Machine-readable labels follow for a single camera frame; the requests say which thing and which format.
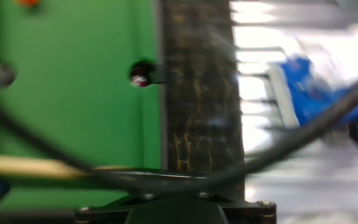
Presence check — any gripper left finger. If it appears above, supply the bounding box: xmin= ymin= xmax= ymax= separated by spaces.
xmin=128 ymin=195 xmax=178 ymax=224

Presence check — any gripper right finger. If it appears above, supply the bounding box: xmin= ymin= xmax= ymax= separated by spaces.
xmin=177 ymin=194 xmax=229 ymax=224

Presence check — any wooden pool cue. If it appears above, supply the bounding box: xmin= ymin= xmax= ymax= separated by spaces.
xmin=0 ymin=154 xmax=136 ymax=181

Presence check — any orange pool ball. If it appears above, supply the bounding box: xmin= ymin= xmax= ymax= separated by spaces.
xmin=12 ymin=0 xmax=42 ymax=9

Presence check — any mini green pool table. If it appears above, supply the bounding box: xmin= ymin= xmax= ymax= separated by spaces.
xmin=0 ymin=0 xmax=169 ymax=218

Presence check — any dark red pool ball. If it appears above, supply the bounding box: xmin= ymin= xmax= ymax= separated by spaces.
xmin=129 ymin=62 xmax=155 ymax=88

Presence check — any black marble pattern mat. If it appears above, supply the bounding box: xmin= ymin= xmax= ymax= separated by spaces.
xmin=158 ymin=0 xmax=247 ymax=200

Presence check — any blue tissue pack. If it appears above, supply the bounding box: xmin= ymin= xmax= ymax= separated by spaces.
xmin=267 ymin=54 xmax=358 ymax=129

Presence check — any gripper cable loop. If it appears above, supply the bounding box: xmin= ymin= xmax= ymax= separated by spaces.
xmin=0 ymin=67 xmax=358 ymax=195

